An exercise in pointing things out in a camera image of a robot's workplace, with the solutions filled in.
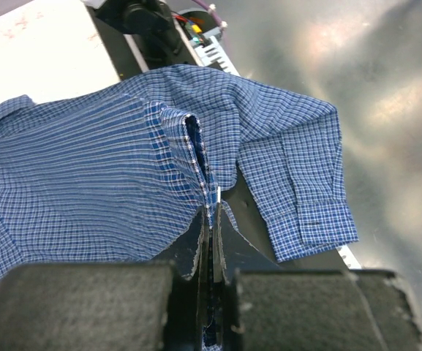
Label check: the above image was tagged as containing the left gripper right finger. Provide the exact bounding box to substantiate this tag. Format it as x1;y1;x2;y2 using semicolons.
213;207;422;350

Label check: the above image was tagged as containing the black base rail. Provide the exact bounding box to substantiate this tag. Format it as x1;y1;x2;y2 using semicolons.
88;8;357;269

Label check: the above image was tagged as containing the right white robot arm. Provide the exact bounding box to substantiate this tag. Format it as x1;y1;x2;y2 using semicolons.
90;0;193;72

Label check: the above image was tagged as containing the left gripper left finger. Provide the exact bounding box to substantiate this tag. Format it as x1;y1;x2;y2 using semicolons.
0;213;209;350

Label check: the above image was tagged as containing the blue checkered long sleeve shirt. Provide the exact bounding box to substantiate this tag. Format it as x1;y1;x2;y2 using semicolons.
0;65;358;280

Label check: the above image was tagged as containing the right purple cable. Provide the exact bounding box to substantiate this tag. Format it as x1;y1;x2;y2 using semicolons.
191;0;233;45

